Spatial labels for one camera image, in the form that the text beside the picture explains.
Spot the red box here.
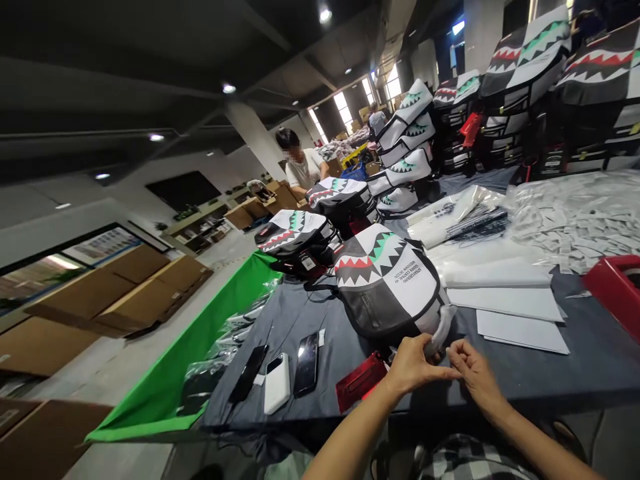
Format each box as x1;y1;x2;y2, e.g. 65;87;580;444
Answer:
581;254;640;345

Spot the grey shelf unit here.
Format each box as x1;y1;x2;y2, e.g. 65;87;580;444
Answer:
161;199;237;257

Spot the green cloth bin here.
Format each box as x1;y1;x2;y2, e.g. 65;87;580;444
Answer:
85;249;284;444

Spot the white paper sheet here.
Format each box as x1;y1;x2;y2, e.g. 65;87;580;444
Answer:
445;286;566;324
475;309;571;357

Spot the black wall screen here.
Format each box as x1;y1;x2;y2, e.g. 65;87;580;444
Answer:
145;170;223;214

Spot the person's left hand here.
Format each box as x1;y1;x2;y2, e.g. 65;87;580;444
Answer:
386;333;464;399

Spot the glass window with frame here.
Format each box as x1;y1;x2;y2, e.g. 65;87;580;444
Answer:
0;224;143;313

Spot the white power bank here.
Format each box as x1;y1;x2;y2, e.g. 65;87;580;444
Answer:
263;352;291;416

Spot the pile of clear plastic bags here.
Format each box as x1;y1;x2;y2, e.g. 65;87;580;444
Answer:
175;279;279;417

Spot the flat cardboard sheet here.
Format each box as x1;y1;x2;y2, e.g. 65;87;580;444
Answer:
0;315;103;379

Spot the black smartphone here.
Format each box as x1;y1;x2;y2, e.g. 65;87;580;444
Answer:
227;344;270;405
293;331;321;399

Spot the red hang tag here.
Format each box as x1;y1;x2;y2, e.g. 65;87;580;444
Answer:
334;351;389;415

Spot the pile of small white packets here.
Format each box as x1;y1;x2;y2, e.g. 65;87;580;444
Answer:
503;169;640;276

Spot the brown cardboard box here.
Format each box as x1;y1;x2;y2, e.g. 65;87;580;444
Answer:
0;397;115;480

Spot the person's right hand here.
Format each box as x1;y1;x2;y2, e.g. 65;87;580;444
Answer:
445;338;507;409

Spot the stack of white shark backpacks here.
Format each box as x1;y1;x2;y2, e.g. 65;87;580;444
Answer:
366;78;436;217

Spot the stack of translucent plastic bags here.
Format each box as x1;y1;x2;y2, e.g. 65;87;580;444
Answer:
406;183;553;291

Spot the blue crate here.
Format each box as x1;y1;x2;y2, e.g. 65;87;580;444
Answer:
341;159;369;181

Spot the bundle of dark printed bags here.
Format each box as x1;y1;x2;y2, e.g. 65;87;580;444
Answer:
443;205;511;244

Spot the stack of black shark backpacks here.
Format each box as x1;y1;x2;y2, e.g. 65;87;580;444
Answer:
431;3;640;182

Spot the person's body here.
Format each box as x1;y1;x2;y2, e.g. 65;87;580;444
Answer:
372;432;591;480

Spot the dark grey table cloth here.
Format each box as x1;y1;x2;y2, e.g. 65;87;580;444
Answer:
199;165;640;433

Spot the group of cardboard boxes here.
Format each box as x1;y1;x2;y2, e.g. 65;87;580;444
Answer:
223;179;312;231

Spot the stack of flat cardboard cartons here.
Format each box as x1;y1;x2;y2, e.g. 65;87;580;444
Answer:
23;243;216;340

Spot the shark-mouth backpack black and white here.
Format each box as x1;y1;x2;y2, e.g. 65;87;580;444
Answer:
253;209;344;277
305;177;379;237
305;223;459;352

